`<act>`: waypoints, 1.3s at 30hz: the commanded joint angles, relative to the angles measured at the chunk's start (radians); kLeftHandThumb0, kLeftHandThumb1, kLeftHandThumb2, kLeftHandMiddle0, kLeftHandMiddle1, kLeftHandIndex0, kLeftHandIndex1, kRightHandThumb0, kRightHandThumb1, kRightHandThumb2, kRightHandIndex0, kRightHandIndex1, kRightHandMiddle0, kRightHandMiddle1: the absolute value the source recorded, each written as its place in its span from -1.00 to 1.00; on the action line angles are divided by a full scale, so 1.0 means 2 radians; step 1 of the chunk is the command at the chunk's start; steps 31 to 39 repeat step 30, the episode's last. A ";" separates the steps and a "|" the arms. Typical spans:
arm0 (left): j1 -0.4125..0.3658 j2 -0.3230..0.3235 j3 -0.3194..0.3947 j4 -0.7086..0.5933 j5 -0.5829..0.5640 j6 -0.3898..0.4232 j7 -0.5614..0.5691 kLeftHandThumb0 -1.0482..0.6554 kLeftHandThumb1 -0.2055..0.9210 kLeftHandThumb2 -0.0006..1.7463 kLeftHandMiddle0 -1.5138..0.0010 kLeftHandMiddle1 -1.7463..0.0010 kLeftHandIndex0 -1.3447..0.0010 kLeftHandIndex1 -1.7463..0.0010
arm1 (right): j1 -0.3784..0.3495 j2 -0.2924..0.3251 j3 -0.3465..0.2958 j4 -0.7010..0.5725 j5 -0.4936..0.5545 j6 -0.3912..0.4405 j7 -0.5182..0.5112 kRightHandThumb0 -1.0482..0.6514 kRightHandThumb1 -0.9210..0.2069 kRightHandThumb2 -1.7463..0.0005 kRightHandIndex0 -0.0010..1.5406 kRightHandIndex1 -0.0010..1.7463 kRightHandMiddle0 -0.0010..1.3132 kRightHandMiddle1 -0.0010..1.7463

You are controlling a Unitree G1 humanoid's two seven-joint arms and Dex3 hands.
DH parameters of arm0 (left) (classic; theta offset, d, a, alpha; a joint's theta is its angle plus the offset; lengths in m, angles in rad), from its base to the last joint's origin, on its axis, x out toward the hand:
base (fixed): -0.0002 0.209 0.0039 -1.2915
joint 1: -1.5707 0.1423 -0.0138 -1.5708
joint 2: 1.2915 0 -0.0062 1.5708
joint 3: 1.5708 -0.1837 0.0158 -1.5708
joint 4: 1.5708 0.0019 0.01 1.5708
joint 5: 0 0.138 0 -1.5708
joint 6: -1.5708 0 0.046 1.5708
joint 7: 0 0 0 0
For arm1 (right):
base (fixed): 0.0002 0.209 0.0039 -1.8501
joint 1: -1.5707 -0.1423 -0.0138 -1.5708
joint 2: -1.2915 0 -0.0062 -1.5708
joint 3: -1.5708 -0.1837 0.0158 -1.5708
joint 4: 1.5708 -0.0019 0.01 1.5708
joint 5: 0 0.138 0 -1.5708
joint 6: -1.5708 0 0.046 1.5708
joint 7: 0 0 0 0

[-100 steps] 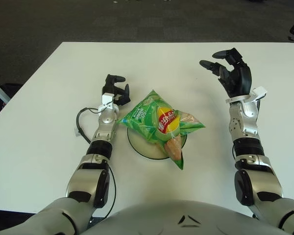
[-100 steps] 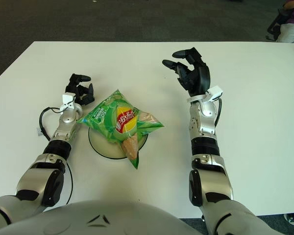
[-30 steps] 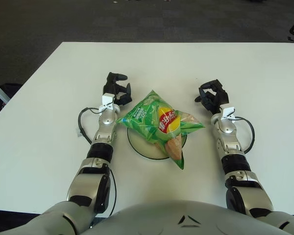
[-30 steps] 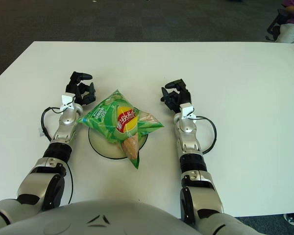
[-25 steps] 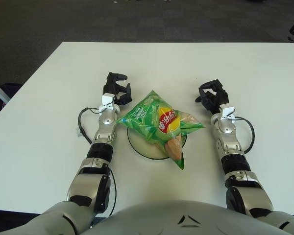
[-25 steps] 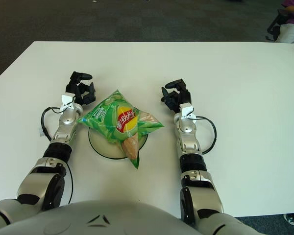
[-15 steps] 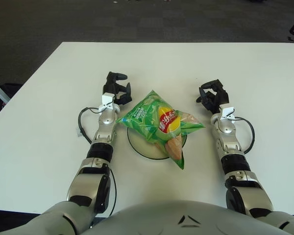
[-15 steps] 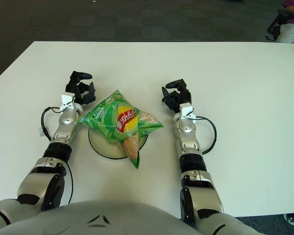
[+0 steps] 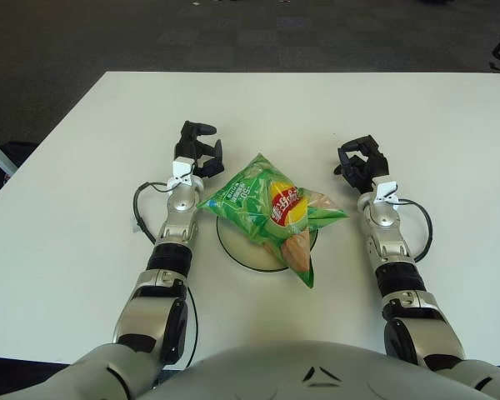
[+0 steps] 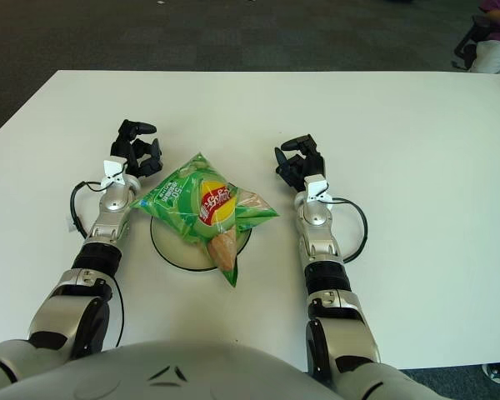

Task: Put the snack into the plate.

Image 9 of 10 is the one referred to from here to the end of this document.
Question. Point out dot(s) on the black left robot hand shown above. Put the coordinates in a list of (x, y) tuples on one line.
[(210, 164)]

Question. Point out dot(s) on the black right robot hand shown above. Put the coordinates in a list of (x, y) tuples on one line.
[(368, 168)]

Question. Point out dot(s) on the green chips snack bag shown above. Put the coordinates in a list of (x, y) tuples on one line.
[(250, 204)]

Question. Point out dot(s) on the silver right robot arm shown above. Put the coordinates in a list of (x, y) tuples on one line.
[(391, 250)]

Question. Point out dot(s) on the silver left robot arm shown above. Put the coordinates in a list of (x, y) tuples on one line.
[(179, 208)]

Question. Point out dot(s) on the white plate black rim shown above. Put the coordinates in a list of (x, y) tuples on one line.
[(241, 252)]

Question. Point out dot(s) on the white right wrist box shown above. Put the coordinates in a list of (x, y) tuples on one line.
[(385, 191)]

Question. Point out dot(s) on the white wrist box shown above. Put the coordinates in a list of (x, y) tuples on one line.
[(385, 191), (182, 167)]

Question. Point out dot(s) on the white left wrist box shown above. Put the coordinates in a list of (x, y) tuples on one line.
[(182, 167)]

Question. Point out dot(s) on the grey robot torso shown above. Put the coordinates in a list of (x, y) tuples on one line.
[(316, 375)]

